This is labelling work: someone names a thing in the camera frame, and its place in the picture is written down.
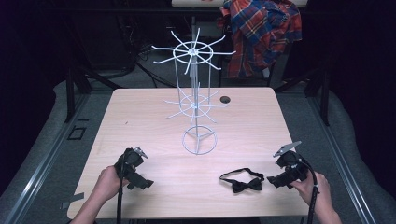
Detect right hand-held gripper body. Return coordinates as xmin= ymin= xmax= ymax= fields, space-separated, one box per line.
xmin=273 ymin=140 xmax=310 ymax=183

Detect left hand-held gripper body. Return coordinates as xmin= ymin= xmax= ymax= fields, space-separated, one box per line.
xmin=114 ymin=147 xmax=149 ymax=179

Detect black bow tie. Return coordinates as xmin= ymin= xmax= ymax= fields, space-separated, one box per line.
xmin=219 ymin=167 xmax=265 ymax=194

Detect white wire hook rack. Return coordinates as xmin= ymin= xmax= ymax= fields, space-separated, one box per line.
xmin=151 ymin=27 xmax=237 ymax=156

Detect person's left hand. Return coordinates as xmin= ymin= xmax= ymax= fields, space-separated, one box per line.
xmin=92 ymin=165 xmax=130 ymax=203

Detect person's right hand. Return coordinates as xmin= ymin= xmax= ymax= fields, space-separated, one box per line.
xmin=290 ymin=172 xmax=332 ymax=208

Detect grey tape strip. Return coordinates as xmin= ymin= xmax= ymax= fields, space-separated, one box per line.
xmin=60 ymin=191 xmax=86 ymax=210

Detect black tape rectangle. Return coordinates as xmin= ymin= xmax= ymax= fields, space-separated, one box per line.
xmin=66 ymin=125 xmax=88 ymax=141

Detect red blue plaid shirt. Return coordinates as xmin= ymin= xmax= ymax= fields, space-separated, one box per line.
xmin=217 ymin=0 xmax=304 ymax=79

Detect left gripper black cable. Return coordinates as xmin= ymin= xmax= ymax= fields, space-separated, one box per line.
xmin=116 ymin=154 xmax=126 ymax=224

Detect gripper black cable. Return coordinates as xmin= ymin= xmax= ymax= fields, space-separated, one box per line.
xmin=292 ymin=158 xmax=319 ymax=224
xmin=116 ymin=154 xmax=126 ymax=224

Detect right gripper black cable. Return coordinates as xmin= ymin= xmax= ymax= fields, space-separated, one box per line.
xmin=292 ymin=158 xmax=319 ymax=224

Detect metal floor rail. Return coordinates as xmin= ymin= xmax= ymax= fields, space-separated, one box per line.
xmin=307 ymin=92 xmax=378 ymax=224
xmin=2 ymin=92 xmax=91 ymax=224

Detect black metal frame leg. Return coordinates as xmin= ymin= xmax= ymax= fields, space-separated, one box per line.
xmin=64 ymin=63 xmax=123 ymax=124
xmin=273 ymin=66 xmax=332 ymax=127

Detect black floor cables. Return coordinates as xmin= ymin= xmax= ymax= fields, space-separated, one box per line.
xmin=134 ymin=41 xmax=177 ymax=89

